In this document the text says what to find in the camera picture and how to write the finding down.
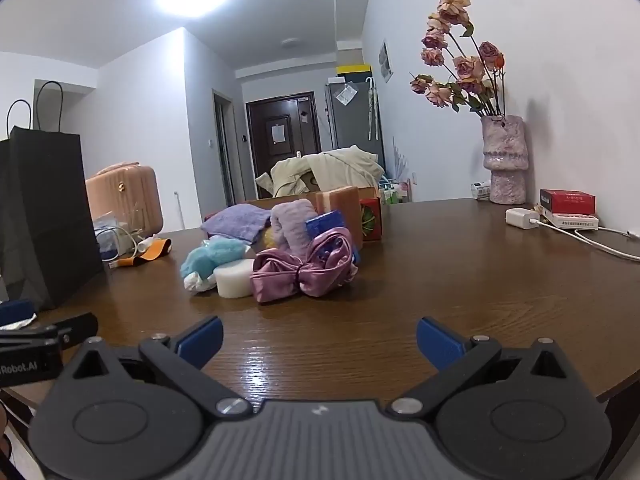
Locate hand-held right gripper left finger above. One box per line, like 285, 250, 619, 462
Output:
62, 316, 253, 417

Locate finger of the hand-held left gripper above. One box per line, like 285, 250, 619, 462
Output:
54, 312, 99, 349
0, 300, 37, 328

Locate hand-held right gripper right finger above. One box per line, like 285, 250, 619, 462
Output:
384, 316, 572, 418

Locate white cup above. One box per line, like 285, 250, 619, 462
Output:
213, 258, 257, 300

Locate blue plush toy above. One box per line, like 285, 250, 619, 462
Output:
180, 238, 251, 286

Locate purple towel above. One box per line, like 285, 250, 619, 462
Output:
201, 205, 273, 243

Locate red cardboard box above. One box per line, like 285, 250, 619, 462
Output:
240, 186, 386, 242

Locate blue packet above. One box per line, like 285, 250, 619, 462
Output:
305, 210, 362, 264

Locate clear plastic bag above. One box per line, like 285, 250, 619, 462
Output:
94, 214, 140, 262

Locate black paper bag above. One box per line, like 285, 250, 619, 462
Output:
0, 80, 106, 312

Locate pink suitcase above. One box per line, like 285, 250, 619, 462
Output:
85, 161, 163, 238

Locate white charger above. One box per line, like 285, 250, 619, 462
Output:
506, 207, 541, 228

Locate rack of bottles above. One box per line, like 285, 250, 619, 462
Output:
378, 176, 412, 205

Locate white flat box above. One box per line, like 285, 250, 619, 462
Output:
542, 210, 600, 230

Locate dark brown door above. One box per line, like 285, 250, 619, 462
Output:
246, 92, 321, 200

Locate red flat box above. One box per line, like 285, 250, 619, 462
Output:
540, 189, 597, 215

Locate pink ribbed vase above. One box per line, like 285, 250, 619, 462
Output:
481, 115, 530, 205

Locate beige coat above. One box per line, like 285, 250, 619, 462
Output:
255, 145, 386, 199

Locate grey cabinet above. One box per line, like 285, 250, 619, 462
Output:
325, 80, 386, 161

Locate white folded umbrella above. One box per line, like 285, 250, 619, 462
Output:
366, 77, 380, 141

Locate pink dried flowers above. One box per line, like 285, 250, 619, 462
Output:
410, 0, 507, 118

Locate grey door frame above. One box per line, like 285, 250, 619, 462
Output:
212, 89, 237, 207

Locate wall picture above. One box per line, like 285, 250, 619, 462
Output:
378, 39, 394, 84

